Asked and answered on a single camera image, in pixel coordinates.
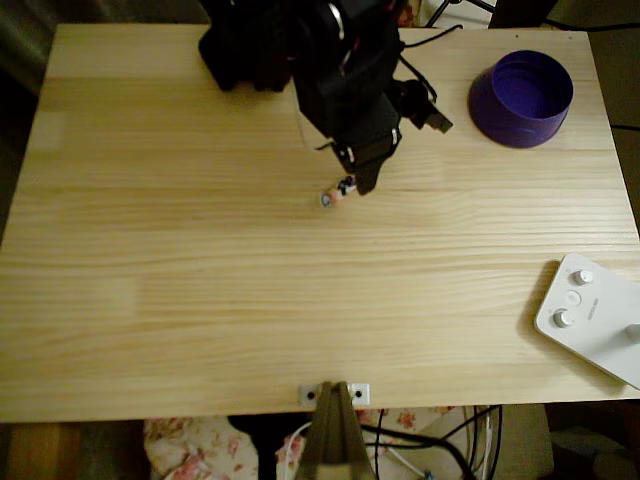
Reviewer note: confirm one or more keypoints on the white lamp base with knobs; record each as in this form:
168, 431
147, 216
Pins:
595, 320

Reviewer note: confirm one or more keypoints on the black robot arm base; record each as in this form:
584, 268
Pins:
240, 55

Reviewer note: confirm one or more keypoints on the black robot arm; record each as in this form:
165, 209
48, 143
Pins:
345, 40

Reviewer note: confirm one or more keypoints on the black tripod stand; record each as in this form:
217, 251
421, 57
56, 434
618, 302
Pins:
440, 14

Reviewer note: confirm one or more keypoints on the beige box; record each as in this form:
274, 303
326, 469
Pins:
525, 440

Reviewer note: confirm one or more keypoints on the white mounting bracket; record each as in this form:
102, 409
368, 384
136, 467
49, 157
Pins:
361, 393

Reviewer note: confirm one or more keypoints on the black box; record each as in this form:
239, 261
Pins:
520, 11

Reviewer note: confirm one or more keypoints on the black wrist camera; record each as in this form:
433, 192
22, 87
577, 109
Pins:
420, 100

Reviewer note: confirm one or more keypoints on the black gripper with labelled motor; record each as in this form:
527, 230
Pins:
371, 150

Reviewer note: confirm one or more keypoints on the brown wooden leg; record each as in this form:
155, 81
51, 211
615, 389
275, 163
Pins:
45, 450

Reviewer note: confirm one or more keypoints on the purple bowl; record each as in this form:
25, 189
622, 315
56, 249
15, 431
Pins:
520, 95

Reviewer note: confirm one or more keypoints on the candy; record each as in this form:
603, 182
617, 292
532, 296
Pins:
330, 198

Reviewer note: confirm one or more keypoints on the floral cloth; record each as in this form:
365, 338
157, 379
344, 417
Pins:
407, 12
200, 450

